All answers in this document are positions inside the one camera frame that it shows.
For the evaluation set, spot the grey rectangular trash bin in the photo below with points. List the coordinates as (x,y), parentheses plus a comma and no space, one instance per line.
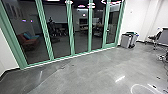
(125,41)

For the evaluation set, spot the green framed glass door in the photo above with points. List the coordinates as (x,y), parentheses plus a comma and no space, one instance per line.
(45,30)

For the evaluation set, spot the dark red lounge sofa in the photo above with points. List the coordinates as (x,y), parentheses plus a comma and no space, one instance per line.
(28,40)

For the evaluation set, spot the black mesh office chair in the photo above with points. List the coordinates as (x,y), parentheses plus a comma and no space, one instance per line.
(155,36)

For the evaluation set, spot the grey desk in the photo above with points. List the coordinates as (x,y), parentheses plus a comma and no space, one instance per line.
(164,37)

